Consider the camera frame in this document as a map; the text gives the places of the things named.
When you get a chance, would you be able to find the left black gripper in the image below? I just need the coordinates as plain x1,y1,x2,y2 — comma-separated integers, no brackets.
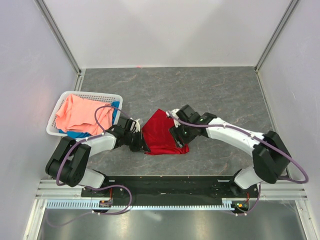
123,129,150,153

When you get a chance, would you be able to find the red cloth napkin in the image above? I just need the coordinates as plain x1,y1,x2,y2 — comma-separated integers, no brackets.
142,109,190,156

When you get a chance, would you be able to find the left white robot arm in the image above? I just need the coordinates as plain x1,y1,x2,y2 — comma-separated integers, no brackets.
45,116,150,197

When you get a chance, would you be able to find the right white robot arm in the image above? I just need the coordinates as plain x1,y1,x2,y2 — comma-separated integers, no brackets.
166,105,290,197

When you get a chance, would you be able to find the blue cloth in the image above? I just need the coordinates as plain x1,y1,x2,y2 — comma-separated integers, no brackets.
57,100,121,139

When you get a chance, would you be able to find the pink cloth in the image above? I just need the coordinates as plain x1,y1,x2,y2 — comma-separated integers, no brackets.
54,93,115,136

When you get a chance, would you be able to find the white plastic basket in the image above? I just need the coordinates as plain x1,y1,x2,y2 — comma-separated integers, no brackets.
46,91,123,137

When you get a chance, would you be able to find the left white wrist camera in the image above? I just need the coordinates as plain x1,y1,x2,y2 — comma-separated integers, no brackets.
130,118,143,133

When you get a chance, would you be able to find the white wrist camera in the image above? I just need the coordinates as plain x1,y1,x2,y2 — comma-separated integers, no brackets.
165,108,182,128
130,118,143,133

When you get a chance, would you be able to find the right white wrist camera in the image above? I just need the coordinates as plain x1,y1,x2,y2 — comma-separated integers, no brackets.
165,108,182,128

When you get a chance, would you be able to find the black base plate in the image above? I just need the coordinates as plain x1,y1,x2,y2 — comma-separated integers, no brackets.
81,175,258,205

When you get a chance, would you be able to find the slotted cable duct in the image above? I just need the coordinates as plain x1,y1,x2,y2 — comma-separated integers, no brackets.
46,199,236,211

